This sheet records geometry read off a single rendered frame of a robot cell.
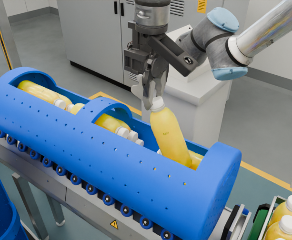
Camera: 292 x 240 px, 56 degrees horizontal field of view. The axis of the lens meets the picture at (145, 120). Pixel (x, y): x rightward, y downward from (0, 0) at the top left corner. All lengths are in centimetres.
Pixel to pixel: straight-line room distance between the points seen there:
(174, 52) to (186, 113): 58
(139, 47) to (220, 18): 47
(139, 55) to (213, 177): 33
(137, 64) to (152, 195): 33
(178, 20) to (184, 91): 146
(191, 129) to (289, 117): 214
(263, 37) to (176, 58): 40
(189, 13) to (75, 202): 181
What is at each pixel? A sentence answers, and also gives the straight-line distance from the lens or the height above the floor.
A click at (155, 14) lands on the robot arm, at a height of 155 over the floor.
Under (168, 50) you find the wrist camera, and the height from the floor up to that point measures 148.
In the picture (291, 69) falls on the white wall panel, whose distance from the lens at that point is 363.
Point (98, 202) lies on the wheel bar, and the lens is 100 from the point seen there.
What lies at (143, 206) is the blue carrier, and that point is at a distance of 76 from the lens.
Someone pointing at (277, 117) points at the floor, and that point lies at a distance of 319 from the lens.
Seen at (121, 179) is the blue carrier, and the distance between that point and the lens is 76.
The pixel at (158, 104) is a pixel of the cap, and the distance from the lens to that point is 70.
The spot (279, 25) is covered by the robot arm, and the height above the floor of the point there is 146.
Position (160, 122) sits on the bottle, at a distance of 70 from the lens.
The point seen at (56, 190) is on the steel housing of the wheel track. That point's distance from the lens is 115.
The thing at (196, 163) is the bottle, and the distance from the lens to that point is 81.
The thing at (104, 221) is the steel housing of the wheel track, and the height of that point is 87.
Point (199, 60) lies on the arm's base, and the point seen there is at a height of 123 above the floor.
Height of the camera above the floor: 172
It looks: 37 degrees down
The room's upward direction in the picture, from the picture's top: straight up
